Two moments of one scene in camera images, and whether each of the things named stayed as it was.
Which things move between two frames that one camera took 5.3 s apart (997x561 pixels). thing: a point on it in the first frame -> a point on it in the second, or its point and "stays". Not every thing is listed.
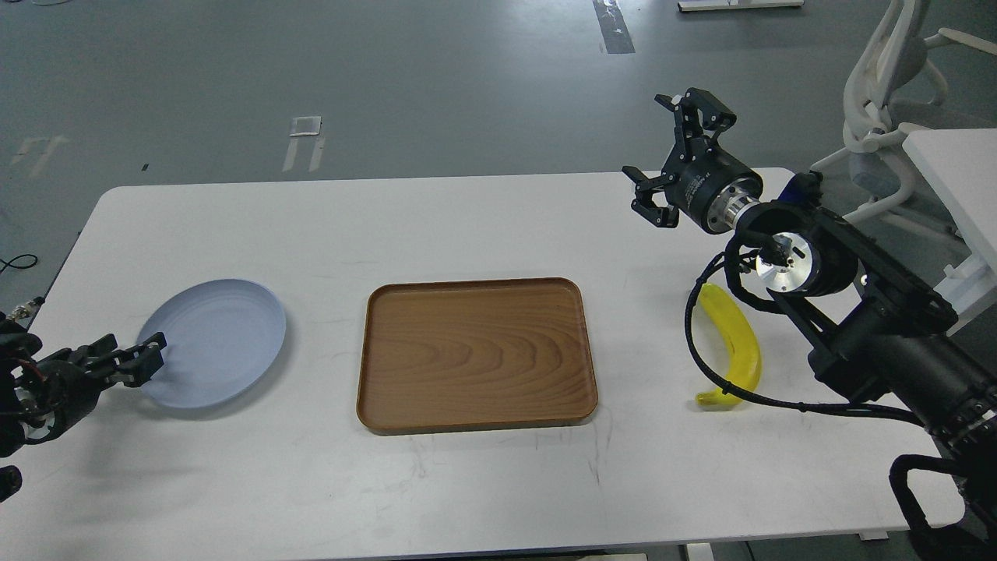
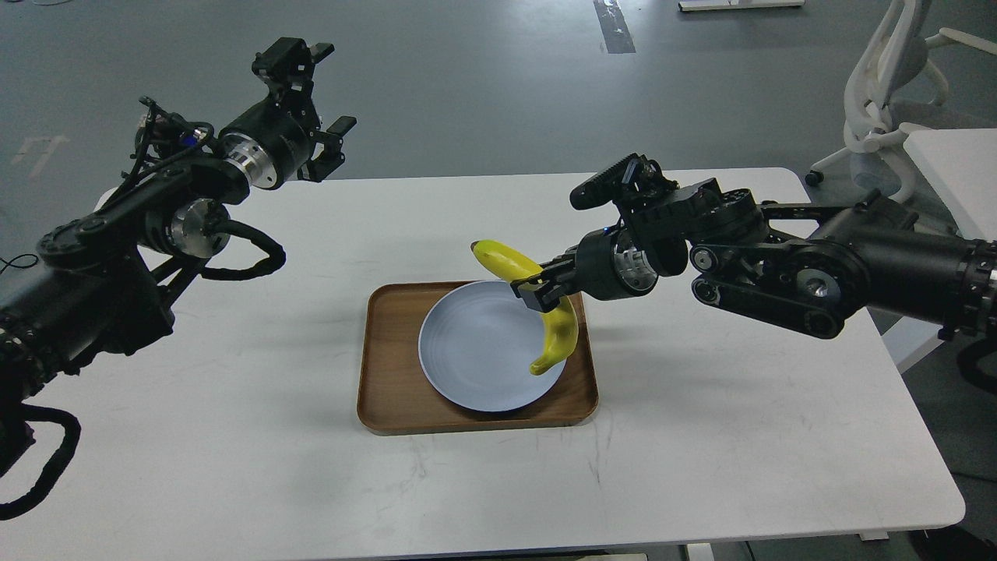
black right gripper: (704, 181) -> (607, 266)
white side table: (960, 167) stays
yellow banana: (745, 370) -> (562, 320)
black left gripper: (52, 395) -> (272, 145)
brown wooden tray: (450, 354) stays
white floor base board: (707, 5) stays
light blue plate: (221, 336) -> (478, 344)
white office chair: (895, 55) stays
